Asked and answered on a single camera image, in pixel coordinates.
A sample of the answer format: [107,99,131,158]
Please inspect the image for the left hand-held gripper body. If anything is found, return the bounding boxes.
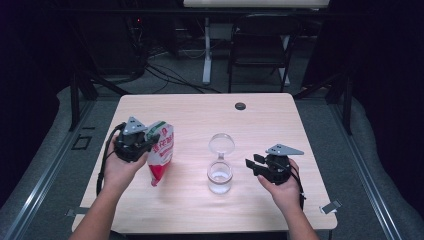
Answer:
[113,115,152,164]

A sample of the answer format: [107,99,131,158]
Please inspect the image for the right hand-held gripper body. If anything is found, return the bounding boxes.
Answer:
[255,143,305,186]

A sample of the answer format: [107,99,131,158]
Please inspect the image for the red and white plastic bag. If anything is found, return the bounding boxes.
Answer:
[145,120,175,188]

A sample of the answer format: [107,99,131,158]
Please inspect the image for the clear glass jar with lid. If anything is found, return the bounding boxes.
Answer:
[206,132,236,196]

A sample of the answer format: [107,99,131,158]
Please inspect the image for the person's right hand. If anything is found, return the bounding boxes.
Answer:
[256,158,303,215]

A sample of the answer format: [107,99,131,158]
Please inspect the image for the person's left hand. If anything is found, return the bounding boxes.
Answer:
[102,142,150,198]

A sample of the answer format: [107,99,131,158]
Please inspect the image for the grey and white tape strip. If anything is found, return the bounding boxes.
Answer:
[319,198,343,215]

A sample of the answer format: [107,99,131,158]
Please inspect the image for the black metal stand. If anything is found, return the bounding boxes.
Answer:
[292,65,354,136]
[67,69,132,132]

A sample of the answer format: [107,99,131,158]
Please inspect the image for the dark cabinet with red light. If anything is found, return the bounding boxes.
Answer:
[75,12,145,76]

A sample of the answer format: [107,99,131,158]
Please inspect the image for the black folding chair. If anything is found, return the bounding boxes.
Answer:
[227,13,303,94]

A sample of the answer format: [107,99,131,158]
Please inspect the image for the white desk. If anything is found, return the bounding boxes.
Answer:
[182,0,331,87]

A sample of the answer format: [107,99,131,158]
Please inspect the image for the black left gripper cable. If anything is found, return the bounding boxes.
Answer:
[95,122,128,197]

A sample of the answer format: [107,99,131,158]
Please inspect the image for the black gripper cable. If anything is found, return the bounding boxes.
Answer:
[95,122,128,197]
[288,165,308,212]

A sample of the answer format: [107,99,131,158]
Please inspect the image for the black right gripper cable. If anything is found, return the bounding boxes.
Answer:
[288,165,308,212]

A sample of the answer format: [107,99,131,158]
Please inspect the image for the black floor cables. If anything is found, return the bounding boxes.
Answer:
[143,62,222,95]

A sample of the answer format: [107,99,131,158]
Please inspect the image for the metal floor rail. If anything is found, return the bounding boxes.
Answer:
[2,99,97,240]
[329,99,404,240]

